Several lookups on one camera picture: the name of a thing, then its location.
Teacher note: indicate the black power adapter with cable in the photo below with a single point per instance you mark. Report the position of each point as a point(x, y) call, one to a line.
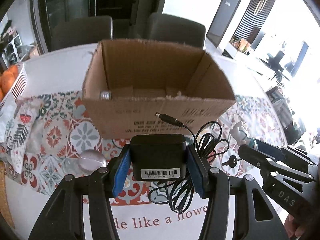
point(177, 168)

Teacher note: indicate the white tv console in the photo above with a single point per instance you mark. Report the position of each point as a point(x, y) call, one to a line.
point(241, 48)

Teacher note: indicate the dark glass cabinet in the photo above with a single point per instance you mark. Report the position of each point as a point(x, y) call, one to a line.
point(129, 16)

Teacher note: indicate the left dark dining chair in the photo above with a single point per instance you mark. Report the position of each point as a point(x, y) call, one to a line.
point(81, 31)

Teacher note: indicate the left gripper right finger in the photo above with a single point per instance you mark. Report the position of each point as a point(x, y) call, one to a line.
point(255, 217)

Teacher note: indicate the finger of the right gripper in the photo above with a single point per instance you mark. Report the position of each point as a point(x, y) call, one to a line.
point(287, 155)
point(267, 164)

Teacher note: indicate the floral fabric tissue cover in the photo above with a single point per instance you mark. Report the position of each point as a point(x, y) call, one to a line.
point(17, 130)

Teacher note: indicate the white basket of oranges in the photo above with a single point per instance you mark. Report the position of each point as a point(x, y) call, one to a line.
point(13, 82)

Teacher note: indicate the small black key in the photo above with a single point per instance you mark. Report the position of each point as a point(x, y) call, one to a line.
point(232, 161)

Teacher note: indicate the right dark dining chair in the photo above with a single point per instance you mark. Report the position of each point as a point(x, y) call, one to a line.
point(169, 28)

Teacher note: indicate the white shoe rack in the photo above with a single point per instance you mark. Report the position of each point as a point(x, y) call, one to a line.
point(10, 54)

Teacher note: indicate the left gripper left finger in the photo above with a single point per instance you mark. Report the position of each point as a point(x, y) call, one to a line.
point(62, 216)

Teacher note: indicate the small cardboard box on floor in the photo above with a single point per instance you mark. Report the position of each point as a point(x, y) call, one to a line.
point(34, 52)

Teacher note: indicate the brown cardboard box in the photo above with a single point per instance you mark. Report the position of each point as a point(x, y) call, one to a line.
point(139, 74)

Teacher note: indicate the dark dining chair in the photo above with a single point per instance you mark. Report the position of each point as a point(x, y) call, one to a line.
point(81, 31)
point(169, 28)

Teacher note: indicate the black small flashlight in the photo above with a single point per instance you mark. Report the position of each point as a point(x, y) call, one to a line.
point(105, 95)

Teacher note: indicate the person right hand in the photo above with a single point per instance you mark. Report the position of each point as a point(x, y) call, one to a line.
point(307, 230)

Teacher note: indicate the small white figurine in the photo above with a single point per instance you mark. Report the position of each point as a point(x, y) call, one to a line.
point(242, 137)

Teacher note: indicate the pink round deer lamp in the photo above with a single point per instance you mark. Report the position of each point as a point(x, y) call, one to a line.
point(176, 95)

